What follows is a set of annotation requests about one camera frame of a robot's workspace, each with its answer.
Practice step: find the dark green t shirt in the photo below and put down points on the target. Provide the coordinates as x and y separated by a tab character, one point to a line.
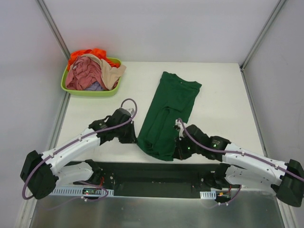
174	98

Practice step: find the beige t shirt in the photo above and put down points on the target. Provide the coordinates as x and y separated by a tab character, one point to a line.
110	75

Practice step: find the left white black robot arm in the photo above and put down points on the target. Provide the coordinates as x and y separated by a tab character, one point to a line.
43	172

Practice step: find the lime green plastic basket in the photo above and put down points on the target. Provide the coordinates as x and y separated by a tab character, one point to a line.
88	93

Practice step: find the white slotted cable duct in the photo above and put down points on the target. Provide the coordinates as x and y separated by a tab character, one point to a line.
208	195
81	191

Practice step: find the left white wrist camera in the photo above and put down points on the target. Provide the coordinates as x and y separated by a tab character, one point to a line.
131	111

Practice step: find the lavender t shirt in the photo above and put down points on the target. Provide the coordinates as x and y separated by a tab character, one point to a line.
95	87

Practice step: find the pink t shirt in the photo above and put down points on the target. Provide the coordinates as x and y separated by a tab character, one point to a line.
83	72

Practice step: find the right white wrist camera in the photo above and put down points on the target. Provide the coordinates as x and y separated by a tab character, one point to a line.
179	128

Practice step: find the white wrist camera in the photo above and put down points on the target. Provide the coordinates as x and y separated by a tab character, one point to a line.
179	128
131	111

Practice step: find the orange t shirt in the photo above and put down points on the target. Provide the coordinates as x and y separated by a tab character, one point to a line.
99	53

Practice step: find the right aluminium frame post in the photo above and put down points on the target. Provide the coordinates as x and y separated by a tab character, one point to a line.
255	47

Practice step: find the aluminium frame post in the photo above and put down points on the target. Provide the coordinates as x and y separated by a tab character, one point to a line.
255	47
66	96

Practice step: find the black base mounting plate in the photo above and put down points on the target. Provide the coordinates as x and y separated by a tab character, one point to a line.
159	180

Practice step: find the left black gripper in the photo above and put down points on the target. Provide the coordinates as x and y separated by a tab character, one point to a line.
128	134

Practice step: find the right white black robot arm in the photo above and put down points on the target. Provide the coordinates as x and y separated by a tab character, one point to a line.
238	166

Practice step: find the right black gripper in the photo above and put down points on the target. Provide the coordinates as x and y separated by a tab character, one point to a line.
179	149

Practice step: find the left aluminium frame post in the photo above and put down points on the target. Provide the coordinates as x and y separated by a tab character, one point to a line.
66	96

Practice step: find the left white slotted cable duct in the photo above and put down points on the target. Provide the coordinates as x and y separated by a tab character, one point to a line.
81	191

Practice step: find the right white slotted cable duct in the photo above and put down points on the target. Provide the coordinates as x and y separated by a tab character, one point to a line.
208	195

